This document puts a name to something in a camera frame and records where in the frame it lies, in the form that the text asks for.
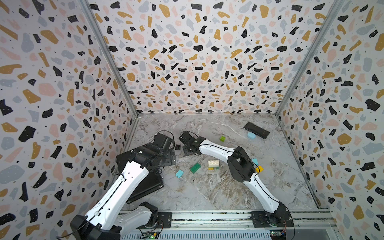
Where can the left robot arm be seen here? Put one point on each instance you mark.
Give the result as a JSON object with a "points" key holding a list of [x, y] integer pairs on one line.
{"points": [[103, 221]]}

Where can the light blue lego brick left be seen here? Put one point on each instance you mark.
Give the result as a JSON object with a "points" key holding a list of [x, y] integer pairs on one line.
{"points": [[179, 174]]}

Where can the light blue lego brick right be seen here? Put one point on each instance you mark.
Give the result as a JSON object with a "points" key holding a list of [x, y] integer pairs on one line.
{"points": [[255, 161]]}

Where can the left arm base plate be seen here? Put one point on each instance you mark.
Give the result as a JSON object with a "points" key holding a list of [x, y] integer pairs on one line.
{"points": [[162, 221]]}

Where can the dark green long lego brick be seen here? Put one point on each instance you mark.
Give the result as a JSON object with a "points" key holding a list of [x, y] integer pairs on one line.
{"points": [[195, 168]]}

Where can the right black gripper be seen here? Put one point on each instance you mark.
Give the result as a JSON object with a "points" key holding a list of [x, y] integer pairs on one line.
{"points": [[186, 154]]}

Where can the light blue round object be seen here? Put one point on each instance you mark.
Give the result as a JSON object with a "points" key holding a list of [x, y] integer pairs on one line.
{"points": [[251, 135]]}

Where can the light blue lego brick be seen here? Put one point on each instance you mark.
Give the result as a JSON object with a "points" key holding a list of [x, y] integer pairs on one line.
{"points": [[179, 174], [255, 161]]}

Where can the black case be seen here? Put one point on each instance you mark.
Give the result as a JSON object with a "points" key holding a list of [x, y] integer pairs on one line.
{"points": [[139, 170]]}

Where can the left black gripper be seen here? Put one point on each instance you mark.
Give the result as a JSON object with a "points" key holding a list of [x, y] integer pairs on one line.
{"points": [[171, 158]]}

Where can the yellow lego brick right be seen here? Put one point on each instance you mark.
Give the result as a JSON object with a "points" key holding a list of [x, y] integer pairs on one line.
{"points": [[259, 169]]}

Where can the black flat pouch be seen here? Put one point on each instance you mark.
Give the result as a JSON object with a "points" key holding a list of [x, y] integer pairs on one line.
{"points": [[258, 131]]}

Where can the aluminium front rail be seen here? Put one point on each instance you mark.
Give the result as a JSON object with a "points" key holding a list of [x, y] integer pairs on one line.
{"points": [[237, 225]]}

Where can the white long lego brick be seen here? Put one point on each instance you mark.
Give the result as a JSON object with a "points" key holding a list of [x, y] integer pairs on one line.
{"points": [[213, 163]]}

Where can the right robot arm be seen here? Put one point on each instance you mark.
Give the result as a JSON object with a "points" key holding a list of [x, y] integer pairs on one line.
{"points": [[243, 170]]}

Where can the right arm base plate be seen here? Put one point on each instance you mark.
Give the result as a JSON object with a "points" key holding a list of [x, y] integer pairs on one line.
{"points": [[262, 219]]}

